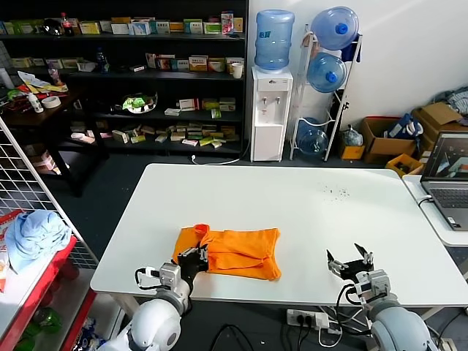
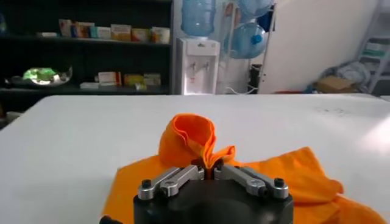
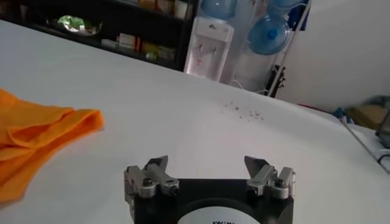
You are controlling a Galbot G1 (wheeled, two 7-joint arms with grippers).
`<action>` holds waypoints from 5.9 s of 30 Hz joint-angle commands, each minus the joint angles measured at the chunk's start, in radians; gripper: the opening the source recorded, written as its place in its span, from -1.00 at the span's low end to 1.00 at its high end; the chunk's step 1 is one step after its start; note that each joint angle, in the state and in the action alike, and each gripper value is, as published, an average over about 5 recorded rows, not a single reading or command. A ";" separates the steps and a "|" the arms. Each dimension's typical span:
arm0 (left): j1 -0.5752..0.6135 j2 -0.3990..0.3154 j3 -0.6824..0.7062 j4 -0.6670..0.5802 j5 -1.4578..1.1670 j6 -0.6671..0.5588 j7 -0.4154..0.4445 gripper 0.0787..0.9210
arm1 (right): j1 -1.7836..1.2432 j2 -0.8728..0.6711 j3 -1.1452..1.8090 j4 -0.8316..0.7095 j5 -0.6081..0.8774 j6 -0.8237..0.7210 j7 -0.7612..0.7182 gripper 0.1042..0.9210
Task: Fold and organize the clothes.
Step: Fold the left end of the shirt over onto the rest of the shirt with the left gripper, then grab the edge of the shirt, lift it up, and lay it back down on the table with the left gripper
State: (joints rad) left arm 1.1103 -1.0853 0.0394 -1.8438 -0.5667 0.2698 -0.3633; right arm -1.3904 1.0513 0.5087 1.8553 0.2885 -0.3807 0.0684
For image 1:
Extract white wire grid panel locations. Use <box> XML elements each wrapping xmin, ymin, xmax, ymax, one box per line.
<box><xmin>0</xmin><ymin>116</ymin><xmax>99</xmax><ymax>270</ymax></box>

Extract grey laptop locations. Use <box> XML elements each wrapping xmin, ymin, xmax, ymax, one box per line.
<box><xmin>420</xmin><ymin>132</ymin><xmax>468</xmax><ymax>232</ymax></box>

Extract blue plastic bottle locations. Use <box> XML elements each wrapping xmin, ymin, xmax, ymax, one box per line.
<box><xmin>95</xmin><ymin>47</ymin><xmax>110</xmax><ymax>73</ymax></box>

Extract tall pink box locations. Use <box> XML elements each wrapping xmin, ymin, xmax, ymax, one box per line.
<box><xmin>221</xmin><ymin>10</ymin><xmax>235</xmax><ymax>36</ymax></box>

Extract blue white medicine box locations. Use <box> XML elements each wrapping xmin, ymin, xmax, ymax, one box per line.
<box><xmin>129</xmin><ymin>19</ymin><xmax>153</xmax><ymax>37</ymax></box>

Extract black hanging tool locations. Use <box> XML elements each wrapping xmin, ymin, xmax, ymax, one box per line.
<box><xmin>338</xmin><ymin>89</ymin><xmax>351</xmax><ymax>129</ymax></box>

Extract dark wooden table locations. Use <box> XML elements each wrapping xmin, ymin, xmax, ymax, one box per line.
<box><xmin>0</xmin><ymin>87</ymin><xmax>110</xmax><ymax>198</ymax></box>

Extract orange t-shirt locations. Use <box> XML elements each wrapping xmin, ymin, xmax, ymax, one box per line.
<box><xmin>171</xmin><ymin>223</ymin><xmax>282</xmax><ymax>282</ymax></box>

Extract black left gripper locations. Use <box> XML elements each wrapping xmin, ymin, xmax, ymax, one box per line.
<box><xmin>177</xmin><ymin>245</ymin><xmax>210</xmax><ymax>284</ymax></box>

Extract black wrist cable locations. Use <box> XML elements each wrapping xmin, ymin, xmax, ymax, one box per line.
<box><xmin>335</xmin><ymin>283</ymin><xmax>361</xmax><ymax>312</ymax></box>
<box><xmin>134</xmin><ymin>268</ymin><xmax>162</xmax><ymax>292</ymax></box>

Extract red white shelf cart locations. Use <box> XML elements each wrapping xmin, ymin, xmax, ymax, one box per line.
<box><xmin>0</xmin><ymin>219</ymin><xmax>124</xmax><ymax>351</ymax></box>

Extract shiny black bowl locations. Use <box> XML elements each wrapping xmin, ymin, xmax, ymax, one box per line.
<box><xmin>43</xmin><ymin>18</ymin><xmax>65</xmax><ymax>36</ymax></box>

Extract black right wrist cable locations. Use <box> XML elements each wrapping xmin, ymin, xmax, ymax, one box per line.
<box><xmin>335</xmin><ymin>283</ymin><xmax>361</xmax><ymax>312</ymax></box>

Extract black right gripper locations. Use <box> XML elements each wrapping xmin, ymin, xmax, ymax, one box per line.
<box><xmin>326</xmin><ymin>242</ymin><xmax>374</xmax><ymax>284</ymax></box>

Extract glass bowl with green packets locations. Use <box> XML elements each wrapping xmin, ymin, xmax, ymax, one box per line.
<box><xmin>111</xmin><ymin>91</ymin><xmax>159</xmax><ymax>115</ymax></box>

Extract closed cardboard box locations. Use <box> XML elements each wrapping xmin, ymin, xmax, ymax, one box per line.
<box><xmin>412</xmin><ymin>102</ymin><xmax>464</xmax><ymax>135</ymax></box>

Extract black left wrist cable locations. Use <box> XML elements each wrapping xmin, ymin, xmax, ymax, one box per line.
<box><xmin>134</xmin><ymin>268</ymin><xmax>162</xmax><ymax>292</ymax></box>

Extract orange cardboard box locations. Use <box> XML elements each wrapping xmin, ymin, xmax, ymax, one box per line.
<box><xmin>338</xmin><ymin>144</ymin><xmax>366</xmax><ymax>161</ymax></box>

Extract small yellow box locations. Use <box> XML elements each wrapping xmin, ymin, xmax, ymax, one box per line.
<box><xmin>385</xmin><ymin>153</ymin><xmax>425</xmax><ymax>178</ymax></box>

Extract white floor cable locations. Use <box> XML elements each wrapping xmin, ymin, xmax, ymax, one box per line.
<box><xmin>190</xmin><ymin>137</ymin><xmax>253</xmax><ymax>165</ymax></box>

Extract blue white bag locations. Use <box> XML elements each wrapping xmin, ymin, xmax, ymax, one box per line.
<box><xmin>387</xmin><ymin>113</ymin><xmax>424</xmax><ymax>140</ymax></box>

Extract yellow white medicine box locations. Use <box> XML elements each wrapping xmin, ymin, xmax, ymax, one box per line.
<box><xmin>189</xmin><ymin>55</ymin><xmax>209</xmax><ymax>72</ymax></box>
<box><xmin>79</xmin><ymin>20</ymin><xmax>102</xmax><ymax>35</ymax></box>

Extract open cardboard box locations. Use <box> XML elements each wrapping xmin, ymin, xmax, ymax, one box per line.
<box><xmin>360</xmin><ymin>116</ymin><xmax>420</xmax><ymax>165</ymax></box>

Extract white power strip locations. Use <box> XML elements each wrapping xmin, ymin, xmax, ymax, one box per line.
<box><xmin>286</xmin><ymin>309</ymin><xmax>330</xmax><ymax>328</ymax></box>

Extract red white snack bag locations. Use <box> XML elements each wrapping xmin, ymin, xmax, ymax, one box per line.
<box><xmin>0</xmin><ymin>210</ymin><xmax>25</xmax><ymax>238</ymax></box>

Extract pile of grey-blue clothes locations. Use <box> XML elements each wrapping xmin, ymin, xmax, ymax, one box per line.
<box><xmin>433</xmin><ymin>86</ymin><xmax>468</xmax><ymax>129</ymax></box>

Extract black floor cable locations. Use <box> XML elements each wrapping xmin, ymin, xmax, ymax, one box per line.
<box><xmin>210</xmin><ymin>323</ymin><xmax>255</xmax><ymax>351</ymax></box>

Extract colourful paper stack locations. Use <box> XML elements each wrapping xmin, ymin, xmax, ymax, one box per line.
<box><xmin>16</xmin><ymin>71</ymin><xmax>70</xmax><ymax>98</ymax></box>

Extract cola bottle red cap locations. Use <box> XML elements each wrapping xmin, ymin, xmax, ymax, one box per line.
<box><xmin>60</xmin><ymin>12</ymin><xmax>75</xmax><ymax>37</ymax></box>

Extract grey plastic bag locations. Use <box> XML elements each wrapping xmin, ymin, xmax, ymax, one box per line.
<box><xmin>341</xmin><ymin>126</ymin><xmax>365</xmax><ymax>147</ymax></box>

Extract scattered dark crumbs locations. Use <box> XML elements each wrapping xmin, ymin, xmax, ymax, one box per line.
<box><xmin>321</xmin><ymin>185</ymin><xmax>351</xmax><ymax>201</ymax></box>

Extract white metal jug rack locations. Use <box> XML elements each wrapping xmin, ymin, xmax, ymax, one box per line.
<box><xmin>290</xmin><ymin>23</ymin><xmax>363</xmax><ymax>162</ymax></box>

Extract black shelving unit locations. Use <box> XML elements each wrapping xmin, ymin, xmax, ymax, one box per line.
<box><xmin>0</xmin><ymin>0</ymin><xmax>250</xmax><ymax>159</ymax></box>

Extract blue water jug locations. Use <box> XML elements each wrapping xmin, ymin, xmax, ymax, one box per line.
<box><xmin>296</xmin><ymin>117</ymin><xmax>330</xmax><ymax>159</ymax></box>
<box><xmin>254</xmin><ymin>10</ymin><xmax>295</xmax><ymax>72</ymax></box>
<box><xmin>306</xmin><ymin>51</ymin><xmax>348</xmax><ymax>94</ymax></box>
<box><xmin>311</xmin><ymin>6</ymin><xmax>361</xmax><ymax>51</ymax></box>

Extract light blue cloth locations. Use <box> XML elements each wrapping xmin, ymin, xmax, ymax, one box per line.
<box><xmin>5</xmin><ymin>210</ymin><xmax>73</xmax><ymax>274</ymax></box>

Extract green plastic bottle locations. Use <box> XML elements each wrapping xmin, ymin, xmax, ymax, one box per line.
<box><xmin>32</xmin><ymin>306</ymin><xmax>62</xmax><ymax>334</ymax></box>

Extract white water dispenser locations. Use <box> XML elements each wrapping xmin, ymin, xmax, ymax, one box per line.
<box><xmin>250</xmin><ymin>66</ymin><xmax>295</xmax><ymax>162</ymax></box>

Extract white side table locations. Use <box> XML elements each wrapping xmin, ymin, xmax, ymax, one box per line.
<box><xmin>401</xmin><ymin>174</ymin><xmax>468</xmax><ymax>248</ymax></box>

